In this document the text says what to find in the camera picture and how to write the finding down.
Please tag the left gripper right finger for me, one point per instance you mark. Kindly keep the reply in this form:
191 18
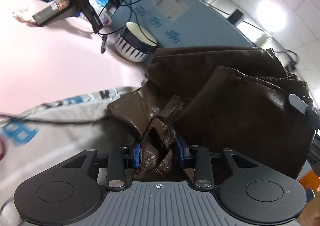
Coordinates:
197 158

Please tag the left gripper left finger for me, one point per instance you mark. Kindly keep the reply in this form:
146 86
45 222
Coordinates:
120 159

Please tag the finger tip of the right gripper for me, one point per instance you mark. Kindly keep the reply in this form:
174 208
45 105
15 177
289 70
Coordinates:
299 104

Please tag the brown leather garment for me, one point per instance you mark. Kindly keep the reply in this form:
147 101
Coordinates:
216 97

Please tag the orange box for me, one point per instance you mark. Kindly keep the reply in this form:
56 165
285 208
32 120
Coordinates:
310 181

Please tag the printed beige bed sheet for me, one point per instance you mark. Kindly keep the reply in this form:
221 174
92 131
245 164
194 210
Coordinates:
28 148

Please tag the blue white ceramic bowl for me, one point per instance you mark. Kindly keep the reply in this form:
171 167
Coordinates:
134 43

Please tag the light blue flat box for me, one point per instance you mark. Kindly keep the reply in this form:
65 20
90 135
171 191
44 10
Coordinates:
180 23

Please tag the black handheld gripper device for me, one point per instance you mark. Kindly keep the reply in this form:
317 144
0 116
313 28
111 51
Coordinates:
62 9

